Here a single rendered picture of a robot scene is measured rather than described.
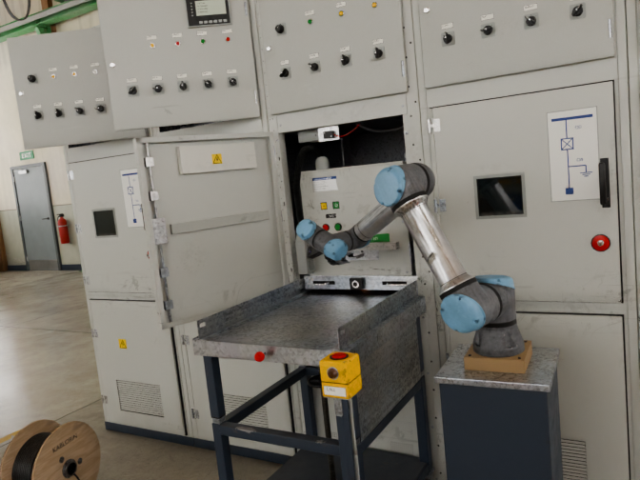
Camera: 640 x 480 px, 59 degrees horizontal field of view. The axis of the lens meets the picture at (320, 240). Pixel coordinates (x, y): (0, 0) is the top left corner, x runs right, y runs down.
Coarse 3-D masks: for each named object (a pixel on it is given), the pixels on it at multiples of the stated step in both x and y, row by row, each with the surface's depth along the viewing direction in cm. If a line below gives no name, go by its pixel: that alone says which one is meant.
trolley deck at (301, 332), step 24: (288, 312) 225; (312, 312) 220; (336, 312) 217; (360, 312) 213; (408, 312) 211; (216, 336) 200; (240, 336) 197; (264, 336) 194; (288, 336) 191; (312, 336) 188; (336, 336) 185; (384, 336) 191; (264, 360) 185; (288, 360) 180; (312, 360) 176; (360, 360) 175
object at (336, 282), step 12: (312, 276) 255; (324, 276) 252; (336, 276) 249; (348, 276) 247; (360, 276) 244; (372, 276) 241; (384, 276) 238; (396, 276) 235; (408, 276) 233; (324, 288) 253; (336, 288) 250; (348, 288) 247; (372, 288) 242; (384, 288) 239; (396, 288) 236
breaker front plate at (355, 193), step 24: (360, 168) 237; (384, 168) 232; (312, 192) 250; (336, 192) 244; (360, 192) 239; (312, 216) 252; (336, 216) 246; (360, 216) 241; (408, 240) 232; (360, 264) 244; (384, 264) 239; (408, 264) 233
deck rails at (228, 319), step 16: (288, 288) 247; (240, 304) 218; (256, 304) 227; (272, 304) 237; (384, 304) 200; (400, 304) 213; (208, 320) 202; (224, 320) 210; (240, 320) 218; (352, 320) 178; (368, 320) 188; (384, 320) 198; (208, 336) 200; (352, 336) 178
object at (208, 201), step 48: (144, 144) 218; (192, 144) 230; (240, 144) 241; (144, 192) 215; (192, 192) 231; (240, 192) 245; (192, 240) 231; (240, 240) 245; (192, 288) 232; (240, 288) 246
